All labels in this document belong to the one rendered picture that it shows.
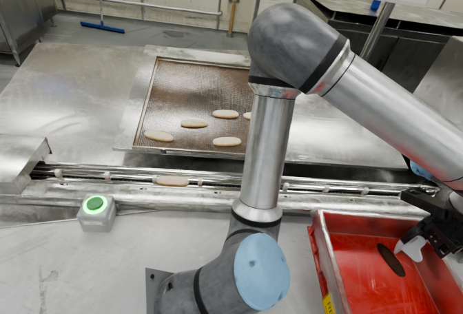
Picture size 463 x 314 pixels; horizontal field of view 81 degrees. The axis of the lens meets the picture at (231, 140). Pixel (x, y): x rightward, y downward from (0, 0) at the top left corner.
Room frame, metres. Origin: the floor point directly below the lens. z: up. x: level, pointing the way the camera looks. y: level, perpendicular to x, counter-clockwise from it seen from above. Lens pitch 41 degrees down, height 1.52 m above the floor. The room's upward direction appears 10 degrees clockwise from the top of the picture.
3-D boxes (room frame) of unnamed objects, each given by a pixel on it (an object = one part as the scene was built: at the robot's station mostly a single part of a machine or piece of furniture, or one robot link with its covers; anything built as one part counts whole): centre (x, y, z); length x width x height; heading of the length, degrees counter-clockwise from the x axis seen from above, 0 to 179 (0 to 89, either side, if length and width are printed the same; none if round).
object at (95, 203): (0.38, 0.32, 0.90); 0.04 x 0.04 x 0.02
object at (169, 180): (0.54, 0.16, 0.86); 0.10 x 0.04 x 0.01; 99
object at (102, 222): (0.38, 0.32, 0.84); 0.08 x 0.08 x 0.11; 9
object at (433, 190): (0.67, -0.69, 0.89); 0.06 x 0.01 x 0.06; 9
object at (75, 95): (1.09, 0.09, 0.41); 1.80 x 1.16 x 0.82; 110
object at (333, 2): (2.96, -1.45, 0.51); 1.93 x 1.05 x 1.02; 99
